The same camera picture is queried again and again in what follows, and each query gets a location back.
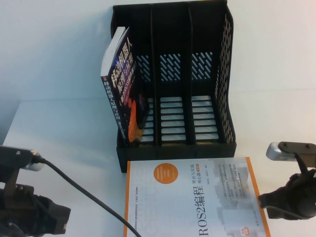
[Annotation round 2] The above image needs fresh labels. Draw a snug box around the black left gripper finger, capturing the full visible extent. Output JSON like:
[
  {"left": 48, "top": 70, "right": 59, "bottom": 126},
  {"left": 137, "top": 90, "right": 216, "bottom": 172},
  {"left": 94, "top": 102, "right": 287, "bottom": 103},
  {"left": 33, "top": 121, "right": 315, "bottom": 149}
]
[{"left": 49, "top": 201, "right": 72, "bottom": 236}]

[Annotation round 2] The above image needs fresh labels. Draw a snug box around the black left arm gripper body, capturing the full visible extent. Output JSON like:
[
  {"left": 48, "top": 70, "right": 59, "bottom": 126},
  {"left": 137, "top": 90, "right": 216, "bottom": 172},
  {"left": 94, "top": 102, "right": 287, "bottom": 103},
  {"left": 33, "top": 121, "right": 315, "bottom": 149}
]
[{"left": 0, "top": 184, "right": 52, "bottom": 237}]

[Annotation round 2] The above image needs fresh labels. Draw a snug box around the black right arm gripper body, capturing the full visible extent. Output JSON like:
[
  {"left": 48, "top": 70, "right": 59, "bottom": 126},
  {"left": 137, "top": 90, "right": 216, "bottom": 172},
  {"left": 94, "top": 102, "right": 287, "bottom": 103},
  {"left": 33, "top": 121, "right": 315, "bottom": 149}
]
[{"left": 279, "top": 168, "right": 316, "bottom": 220}]

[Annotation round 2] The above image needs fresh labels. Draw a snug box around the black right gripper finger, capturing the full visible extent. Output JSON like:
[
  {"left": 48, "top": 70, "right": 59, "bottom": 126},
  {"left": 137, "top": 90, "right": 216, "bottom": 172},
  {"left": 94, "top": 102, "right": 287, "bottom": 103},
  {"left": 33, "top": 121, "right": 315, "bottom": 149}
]
[
  {"left": 258, "top": 188, "right": 282, "bottom": 203},
  {"left": 260, "top": 199, "right": 282, "bottom": 211}
]

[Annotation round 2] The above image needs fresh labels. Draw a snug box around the white orange ROS2 book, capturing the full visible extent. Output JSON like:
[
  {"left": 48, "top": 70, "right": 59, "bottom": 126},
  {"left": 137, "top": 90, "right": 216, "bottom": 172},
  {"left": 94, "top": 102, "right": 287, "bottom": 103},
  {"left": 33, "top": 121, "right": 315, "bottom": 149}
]
[{"left": 123, "top": 157, "right": 272, "bottom": 237}]

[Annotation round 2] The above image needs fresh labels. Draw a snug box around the black plastic book stand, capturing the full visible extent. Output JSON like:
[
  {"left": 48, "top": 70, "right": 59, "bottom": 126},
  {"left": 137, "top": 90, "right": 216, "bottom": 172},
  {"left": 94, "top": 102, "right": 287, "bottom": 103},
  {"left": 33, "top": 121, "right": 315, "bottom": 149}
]
[{"left": 110, "top": 0, "right": 237, "bottom": 175}]

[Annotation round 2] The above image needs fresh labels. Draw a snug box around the dark mobile robot book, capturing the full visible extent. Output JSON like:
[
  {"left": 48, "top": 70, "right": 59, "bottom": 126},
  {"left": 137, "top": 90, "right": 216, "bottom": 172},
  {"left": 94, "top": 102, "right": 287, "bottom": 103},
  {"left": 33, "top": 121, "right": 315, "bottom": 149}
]
[{"left": 100, "top": 26, "right": 151, "bottom": 146}]

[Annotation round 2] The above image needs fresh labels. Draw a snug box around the black left camera cable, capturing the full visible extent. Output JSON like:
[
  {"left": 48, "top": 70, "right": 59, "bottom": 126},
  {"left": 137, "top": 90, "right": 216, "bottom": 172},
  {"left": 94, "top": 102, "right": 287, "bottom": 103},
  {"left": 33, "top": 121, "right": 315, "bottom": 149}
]
[{"left": 31, "top": 151, "right": 143, "bottom": 237}]

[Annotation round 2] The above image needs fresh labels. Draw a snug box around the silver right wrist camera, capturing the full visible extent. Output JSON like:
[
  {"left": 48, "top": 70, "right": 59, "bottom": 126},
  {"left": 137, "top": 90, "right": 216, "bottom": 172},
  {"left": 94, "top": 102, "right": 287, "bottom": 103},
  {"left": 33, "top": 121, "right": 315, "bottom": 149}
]
[{"left": 266, "top": 141, "right": 316, "bottom": 163}]

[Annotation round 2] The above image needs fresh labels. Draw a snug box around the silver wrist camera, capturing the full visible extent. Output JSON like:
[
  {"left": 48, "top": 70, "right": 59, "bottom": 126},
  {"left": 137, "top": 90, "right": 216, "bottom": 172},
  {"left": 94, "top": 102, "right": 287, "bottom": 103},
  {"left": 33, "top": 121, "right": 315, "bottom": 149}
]
[
  {"left": 266, "top": 141, "right": 316, "bottom": 163},
  {"left": 0, "top": 145, "right": 46, "bottom": 173}
]

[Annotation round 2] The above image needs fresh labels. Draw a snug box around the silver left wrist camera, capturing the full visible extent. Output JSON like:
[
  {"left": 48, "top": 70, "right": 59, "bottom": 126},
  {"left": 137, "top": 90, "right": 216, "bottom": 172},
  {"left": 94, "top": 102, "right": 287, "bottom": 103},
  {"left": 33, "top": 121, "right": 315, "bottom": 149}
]
[{"left": 0, "top": 145, "right": 46, "bottom": 173}]

